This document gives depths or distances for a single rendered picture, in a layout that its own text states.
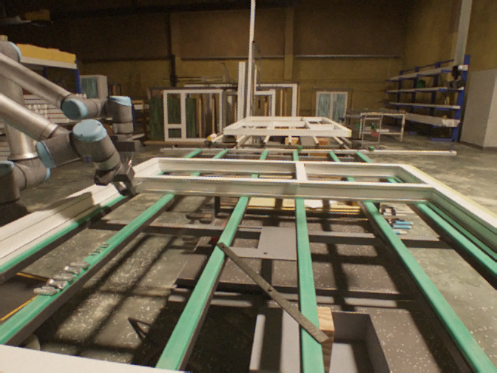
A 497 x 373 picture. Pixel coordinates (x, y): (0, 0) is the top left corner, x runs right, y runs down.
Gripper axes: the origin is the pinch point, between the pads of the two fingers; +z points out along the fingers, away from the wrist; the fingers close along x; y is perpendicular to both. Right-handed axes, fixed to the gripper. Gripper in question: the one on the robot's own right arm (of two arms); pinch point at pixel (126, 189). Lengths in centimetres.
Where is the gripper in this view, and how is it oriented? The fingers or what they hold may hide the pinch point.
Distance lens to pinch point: 132.8
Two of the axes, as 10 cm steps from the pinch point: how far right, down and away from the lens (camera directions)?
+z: 0.6, 6.0, 8.0
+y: 1.2, -8.0, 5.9
